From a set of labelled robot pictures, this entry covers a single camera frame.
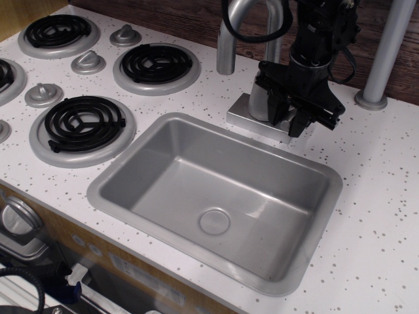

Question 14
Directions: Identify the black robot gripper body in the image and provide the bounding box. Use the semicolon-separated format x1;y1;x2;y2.
254;48;345;130

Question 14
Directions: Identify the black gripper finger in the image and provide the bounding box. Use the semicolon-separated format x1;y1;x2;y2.
267;90;292;126
288;109;313;137

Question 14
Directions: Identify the silver faucet lever handle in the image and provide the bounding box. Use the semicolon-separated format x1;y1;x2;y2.
279;110;296;132

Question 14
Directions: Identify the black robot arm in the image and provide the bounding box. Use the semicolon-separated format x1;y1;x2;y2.
248;1;360;137

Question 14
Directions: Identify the grey vertical support pole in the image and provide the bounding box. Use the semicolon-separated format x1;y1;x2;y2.
354;0;416;111

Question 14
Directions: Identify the silver curved toy faucet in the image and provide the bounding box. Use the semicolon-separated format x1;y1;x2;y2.
215;0;302;145

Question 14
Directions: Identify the grey plastic sink basin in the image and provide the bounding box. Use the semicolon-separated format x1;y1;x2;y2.
87;113;343;296

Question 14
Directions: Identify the back right black burner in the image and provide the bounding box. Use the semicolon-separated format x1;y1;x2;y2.
113;43;200;96

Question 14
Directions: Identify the silver stove knob back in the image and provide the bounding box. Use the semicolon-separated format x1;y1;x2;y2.
109;24;141;47

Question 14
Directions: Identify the silver stove knob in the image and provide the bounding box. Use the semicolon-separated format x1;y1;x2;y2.
24;83;64;109
109;24;141;47
71;50;106;75

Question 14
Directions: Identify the silver stove knob middle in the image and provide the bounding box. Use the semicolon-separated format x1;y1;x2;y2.
71;50;106;75

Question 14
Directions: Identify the front right black burner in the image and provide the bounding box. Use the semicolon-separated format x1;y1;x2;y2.
29;96;136;168

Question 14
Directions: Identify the back left black burner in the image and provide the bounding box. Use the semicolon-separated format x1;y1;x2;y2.
18;14;100;60

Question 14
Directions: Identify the silver stove knob front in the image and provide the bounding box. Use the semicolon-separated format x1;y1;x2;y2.
24;83;64;109

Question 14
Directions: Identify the left edge black burner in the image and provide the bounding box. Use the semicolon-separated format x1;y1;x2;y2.
1;58;27;106

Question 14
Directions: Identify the silver round oven knob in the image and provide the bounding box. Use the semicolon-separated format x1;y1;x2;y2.
1;196;43;245

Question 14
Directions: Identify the thin black robot wire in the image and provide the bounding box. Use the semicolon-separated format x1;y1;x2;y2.
327;45;357;82

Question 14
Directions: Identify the black braided cable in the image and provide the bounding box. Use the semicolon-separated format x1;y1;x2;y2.
221;0;294;43

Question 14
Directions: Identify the black cable lower left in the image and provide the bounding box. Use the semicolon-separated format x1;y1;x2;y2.
0;266;48;314

